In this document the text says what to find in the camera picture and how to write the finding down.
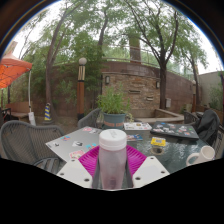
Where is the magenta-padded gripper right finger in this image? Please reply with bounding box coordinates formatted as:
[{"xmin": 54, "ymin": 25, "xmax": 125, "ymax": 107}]
[{"xmin": 125, "ymin": 144, "xmax": 170, "ymax": 190}]

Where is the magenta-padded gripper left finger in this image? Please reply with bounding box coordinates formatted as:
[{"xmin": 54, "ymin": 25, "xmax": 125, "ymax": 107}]
[{"xmin": 56, "ymin": 145, "xmax": 101, "ymax": 190}]

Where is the pink white-capped drink bottle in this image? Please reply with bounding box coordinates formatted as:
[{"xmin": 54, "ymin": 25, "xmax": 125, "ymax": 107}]
[{"xmin": 98, "ymin": 128, "xmax": 128, "ymax": 190}]

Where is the small blue card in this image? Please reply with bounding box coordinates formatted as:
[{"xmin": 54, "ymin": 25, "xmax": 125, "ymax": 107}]
[{"xmin": 126, "ymin": 133, "xmax": 144, "ymax": 142}]

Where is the silver laptop with stickers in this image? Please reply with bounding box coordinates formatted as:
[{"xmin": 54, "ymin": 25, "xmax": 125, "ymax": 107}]
[{"xmin": 45, "ymin": 125, "xmax": 103, "ymax": 163}]

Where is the yellow card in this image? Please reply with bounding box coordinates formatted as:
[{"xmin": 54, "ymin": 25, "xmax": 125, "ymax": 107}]
[{"xmin": 150, "ymin": 136, "xmax": 167, "ymax": 147}]

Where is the white printed booklet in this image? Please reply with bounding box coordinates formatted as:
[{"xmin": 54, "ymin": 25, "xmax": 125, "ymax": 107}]
[{"xmin": 123, "ymin": 121, "xmax": 153, "ymax": 131}]

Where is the green plant in teal pot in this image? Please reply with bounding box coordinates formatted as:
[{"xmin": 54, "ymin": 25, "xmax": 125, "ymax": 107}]
[{"xmin": 96, "ymin": 84, "xmax": 132, "ymax": 130}]

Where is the black laptop with stickers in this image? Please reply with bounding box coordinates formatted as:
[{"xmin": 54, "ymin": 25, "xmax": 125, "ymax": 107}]
[{"xmin": 149, "ymin": 120, "xmax": 200, "ymax": 140}]

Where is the yellow blue striped bollard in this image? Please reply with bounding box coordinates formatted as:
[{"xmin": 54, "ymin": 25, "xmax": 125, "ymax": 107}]
[{"xmin": 43, "ymin": 102, "xmax": 53, "ymax": 123}]

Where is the white mug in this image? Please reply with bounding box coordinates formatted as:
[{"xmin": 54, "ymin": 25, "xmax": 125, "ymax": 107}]
[{"xmin": 185, "ymin": 145, "xmax": 216, "ymax": 167}]

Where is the leafy green tree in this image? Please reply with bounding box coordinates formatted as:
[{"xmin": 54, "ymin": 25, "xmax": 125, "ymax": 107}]
[
  {"xmin": 179, "ymin": 33, "xmax": 209, "ymax": 106},
  {"xmin": 19, "ymin": 6, "xmax": 81, "ymax": 118},
  {"xmin": 76, "ymin": 0, "xmax": 118, "ymax": 48},
  {"xmin": 123, "ymin": 0, "xmax": 188, "ymax": 110}
]

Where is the black jacket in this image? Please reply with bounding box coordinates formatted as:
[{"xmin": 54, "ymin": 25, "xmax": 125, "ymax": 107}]
[{"xmin": 195, "ymin": 109, "xmax": 221, "ymax": 147}]

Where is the wooden bench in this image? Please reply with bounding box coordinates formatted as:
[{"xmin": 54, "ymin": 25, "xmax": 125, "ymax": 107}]
[{"xmin": 5, "ymin": 100, "xmax": 32, "ymax": 121}]

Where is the orange canopy with white pole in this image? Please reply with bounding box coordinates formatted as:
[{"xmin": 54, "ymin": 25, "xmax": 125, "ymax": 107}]
[{"xmin": 0, "ymin": 53, "xmax": 37, "ymax": 127}]

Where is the globe-topped lamp post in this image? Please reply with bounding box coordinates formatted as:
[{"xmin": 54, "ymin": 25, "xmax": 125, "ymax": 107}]
[
  {"xmin": 77, "ymin": 57, "xmax": 88, "ymax": 120},
  {"xmin": 190, "ymin": 79, "xmax": 198, "ymax": 114}
]

